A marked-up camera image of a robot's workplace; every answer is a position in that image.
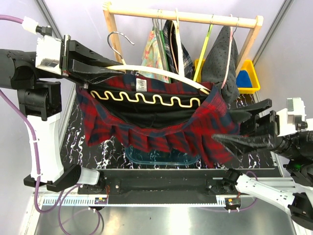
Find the lime green hanger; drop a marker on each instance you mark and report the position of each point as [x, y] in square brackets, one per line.
[203, 50]

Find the wooden clothes rack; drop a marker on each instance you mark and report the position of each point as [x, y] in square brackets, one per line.
[110, 10]

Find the red plaid skirt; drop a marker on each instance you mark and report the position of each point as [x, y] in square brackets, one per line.
[149, 114]

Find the yellow plastic bin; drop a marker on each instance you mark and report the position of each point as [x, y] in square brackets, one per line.
[247, 65]

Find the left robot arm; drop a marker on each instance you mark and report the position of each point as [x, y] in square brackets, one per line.
[36, 78]

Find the teal plastic tray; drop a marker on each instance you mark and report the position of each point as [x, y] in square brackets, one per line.
[156, 157]

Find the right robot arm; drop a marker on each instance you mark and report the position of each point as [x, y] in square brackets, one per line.
[293, 195]

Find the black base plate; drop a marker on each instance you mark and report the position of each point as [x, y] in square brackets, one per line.
[161, 187]

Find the wooden hanger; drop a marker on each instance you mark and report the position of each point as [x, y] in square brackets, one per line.
[178, 63]

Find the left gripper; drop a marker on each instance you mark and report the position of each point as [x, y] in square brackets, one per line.
[72, 50]

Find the blue cloth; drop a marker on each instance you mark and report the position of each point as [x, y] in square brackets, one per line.
[243, 80]

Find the pink hanger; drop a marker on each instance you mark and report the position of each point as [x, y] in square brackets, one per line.
[224, 49]

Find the floral pastel skirt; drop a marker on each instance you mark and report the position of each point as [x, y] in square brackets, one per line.
[151, 58]

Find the navy plaid skirt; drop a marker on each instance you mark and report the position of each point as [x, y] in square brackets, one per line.
[188, 64]

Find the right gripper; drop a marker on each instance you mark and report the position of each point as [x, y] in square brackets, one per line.
[262, 127]

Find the grey dotted skirt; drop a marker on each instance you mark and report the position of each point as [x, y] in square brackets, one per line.
[208, 73]

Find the grey wire hanger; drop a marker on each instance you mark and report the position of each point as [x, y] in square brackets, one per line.
[157, 28]

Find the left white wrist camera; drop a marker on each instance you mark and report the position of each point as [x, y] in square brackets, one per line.
[48, 49]

